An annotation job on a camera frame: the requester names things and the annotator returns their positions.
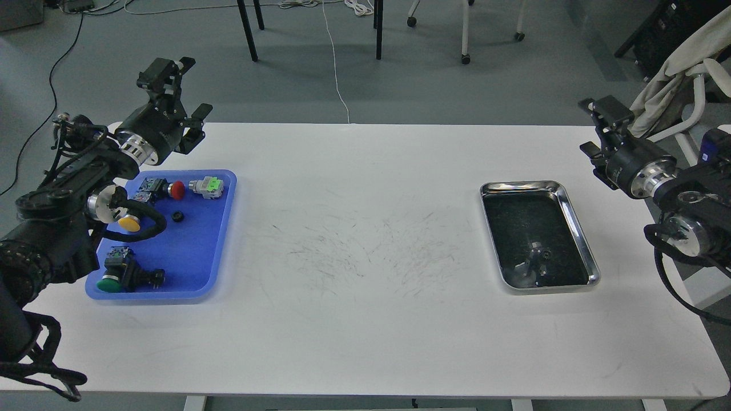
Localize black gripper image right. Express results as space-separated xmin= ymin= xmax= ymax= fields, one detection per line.
xmin=578 ymin=95 xmax=678 ymax=199

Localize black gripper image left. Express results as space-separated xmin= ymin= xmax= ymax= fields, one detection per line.
xmin=114 ymin=57 xmax=212 ymax=166

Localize grey green connector part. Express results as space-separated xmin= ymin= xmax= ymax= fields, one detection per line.
xmin=187 ymin=175 xmax=225 ymax=199

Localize white chair with beige cloth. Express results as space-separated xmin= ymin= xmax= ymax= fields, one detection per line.
xmin=628 ymin=7 xmax=730 ymax=142

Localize metal tray with black mat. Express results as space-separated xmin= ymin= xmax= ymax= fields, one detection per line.
xmin=480 ymin=180 xmax=601 ymax=296

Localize blue plastic tray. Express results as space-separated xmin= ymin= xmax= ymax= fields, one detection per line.
xmin=85 ymin=169 xmax=237 ymax=305

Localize white rolling chair base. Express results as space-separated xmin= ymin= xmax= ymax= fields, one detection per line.
xmin=406 ymin=1 xmax=528 ymax=65

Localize black table legs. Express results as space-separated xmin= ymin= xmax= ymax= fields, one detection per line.
xmin=236 ymin=0 xmax=383 ymax=62

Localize red push button switch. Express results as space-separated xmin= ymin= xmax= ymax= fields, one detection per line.
xmin=132 ymin=178 xmax=186 ymax=204

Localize yellow push button switch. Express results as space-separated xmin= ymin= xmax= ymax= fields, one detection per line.
xmin=117 ymin=213 xmax=142 ymax=232

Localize black floor cable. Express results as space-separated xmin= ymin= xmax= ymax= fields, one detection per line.
xmin=0 ymin=0 xmax=135 ymax=198

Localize white floor cable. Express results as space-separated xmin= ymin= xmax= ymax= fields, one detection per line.
xmin=278 ymin=0 xmax=375 ymax=124

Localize green push button switch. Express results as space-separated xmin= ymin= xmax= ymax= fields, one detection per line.
xmin=96 ymin=245 xmax=166 ymax=293

